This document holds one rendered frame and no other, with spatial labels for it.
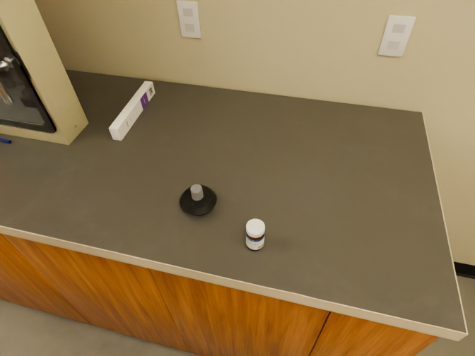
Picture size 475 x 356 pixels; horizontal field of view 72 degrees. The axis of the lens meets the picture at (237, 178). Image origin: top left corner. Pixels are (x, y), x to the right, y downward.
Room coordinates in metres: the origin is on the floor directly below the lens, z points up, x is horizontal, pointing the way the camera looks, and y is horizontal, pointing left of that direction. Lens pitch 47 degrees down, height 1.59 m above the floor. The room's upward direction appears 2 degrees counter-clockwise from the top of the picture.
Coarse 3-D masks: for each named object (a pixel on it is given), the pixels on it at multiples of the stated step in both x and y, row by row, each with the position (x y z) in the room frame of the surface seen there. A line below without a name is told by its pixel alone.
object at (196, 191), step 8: (184, 192) 0.53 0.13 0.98; (192, 192) 0.50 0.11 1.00; (200, 192) 0.50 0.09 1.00; (208, 192) 0.52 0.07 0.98; (184, 200) 0.50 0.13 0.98; (192, 200) 0.50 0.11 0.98; (200, 200) 0.50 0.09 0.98; (208, 200) 0.50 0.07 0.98; (216, 200) 0.51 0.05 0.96; (184, 208) 0.48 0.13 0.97; (192, 208) 0.48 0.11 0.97; (200, 208) 0.47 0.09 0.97; (208, 208) 0.48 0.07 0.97
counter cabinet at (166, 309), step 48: (0, 240) 0.53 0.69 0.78; (0, 288) 0.62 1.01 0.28; (48, 288) 0.54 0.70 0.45; (96, 288) 0.47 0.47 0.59; (144, 288) 0.41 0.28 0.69; (192, 288) 0.37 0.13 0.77; (144, 336) 0.45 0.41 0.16; (192, 336) 0.39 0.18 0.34; (240, 336) 0.34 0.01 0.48; (288, 336) 0.30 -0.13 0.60; (336, 336) 0.27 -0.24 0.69; (384, 336) 0.24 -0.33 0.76; (432, 336) 0.22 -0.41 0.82
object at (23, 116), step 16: (0, 32) 0.75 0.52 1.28; (0, 48) 0.76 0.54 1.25; (16, 64) 0.75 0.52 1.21; (16, 80) 0.76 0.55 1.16; (0, 96) 0.78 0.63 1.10; (16, 96) 0.77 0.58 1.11; (32, 96) 0.75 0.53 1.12; (0, 112) 0.80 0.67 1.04; (16, 112) 0.78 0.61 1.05; (32, 112) 0.76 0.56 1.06; (32, 128) 0.77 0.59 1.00; (48, 128) 0.75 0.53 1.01
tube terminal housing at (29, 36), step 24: (0, 0) 0.78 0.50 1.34; (24, 0) 0.84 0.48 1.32; (0, 24) 0.76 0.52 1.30; (24, 24) 0.81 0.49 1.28; (24, 48) 0.78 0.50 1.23; (48, 48) 0.84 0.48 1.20; (48, 72) 0.81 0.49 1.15; (48, 96) 0.77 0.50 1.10; (72, 96) 0.85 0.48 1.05; (72, 120) 0.81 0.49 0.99
